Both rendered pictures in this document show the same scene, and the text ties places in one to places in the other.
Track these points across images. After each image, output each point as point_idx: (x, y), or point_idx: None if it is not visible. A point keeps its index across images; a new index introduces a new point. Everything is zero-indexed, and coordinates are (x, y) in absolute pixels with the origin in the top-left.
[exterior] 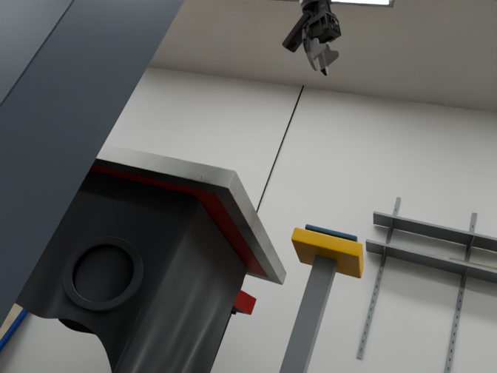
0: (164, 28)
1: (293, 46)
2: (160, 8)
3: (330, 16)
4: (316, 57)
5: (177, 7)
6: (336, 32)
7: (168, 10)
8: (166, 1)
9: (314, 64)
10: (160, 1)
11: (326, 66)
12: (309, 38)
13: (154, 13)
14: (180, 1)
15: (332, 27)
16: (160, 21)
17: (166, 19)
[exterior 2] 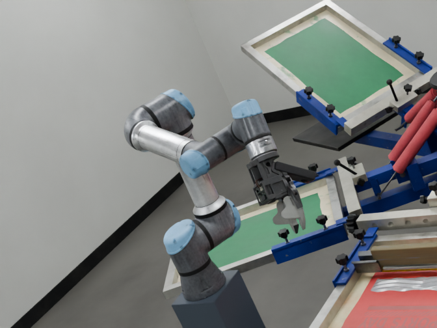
0: (222, 325)
1: (305, 183)
2: (213, 323)
3: (258, 185)
4: (287, 224)
5: (216, 312)
6: (266, 200)
7: (216, 318)
8: (212, 318)
9: (292, 229)
10: (211, 321)
11: (298, 218)
12: (280, 200)
13: (214, 327)
14: (214, 309)
15: (261, 200)
16: (218, 325)
17: (219, 321)
